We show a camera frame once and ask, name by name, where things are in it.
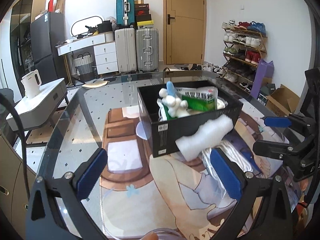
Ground bagged white rope coil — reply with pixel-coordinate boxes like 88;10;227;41
201;139;258;208

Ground white plush toy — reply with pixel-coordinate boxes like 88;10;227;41
158;81;190;118

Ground person's left hand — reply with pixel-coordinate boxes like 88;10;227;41
140;232;158;240

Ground cardboard box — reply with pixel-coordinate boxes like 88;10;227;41
266;85;300;117

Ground purple bag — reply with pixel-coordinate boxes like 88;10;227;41
250;59;274;99

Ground shoe rack with shoes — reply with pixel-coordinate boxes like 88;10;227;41
222;20;267;93

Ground white side table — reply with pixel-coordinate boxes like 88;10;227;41
15;78;67;131

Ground black storage box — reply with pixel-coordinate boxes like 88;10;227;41
137;84;243;158

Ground anime printed table mat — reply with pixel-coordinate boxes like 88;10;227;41
100;102;301;240

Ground white electric kettle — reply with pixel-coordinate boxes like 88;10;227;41
21;69;42;99

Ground wooden door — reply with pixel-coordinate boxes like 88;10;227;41
163;0;206;64

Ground silver suitcase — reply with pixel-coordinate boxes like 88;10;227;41
136;28;159;72

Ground woven basket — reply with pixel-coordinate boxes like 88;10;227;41
73;51;94;82

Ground stacked shoe boxes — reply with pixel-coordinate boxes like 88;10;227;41
135;0;154;29

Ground white suitcase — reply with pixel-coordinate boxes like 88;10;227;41
114;28;137;73

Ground white drawer desk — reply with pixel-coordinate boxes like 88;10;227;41
56;31;118;75

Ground teal suitcase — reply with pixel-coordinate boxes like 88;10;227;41
116;0;135;28

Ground black refrigerator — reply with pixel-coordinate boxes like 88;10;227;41
30;12;68;84

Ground black glass cabinet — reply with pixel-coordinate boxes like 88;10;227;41
10;0;46;93

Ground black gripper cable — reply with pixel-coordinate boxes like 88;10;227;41
0;92;30;201

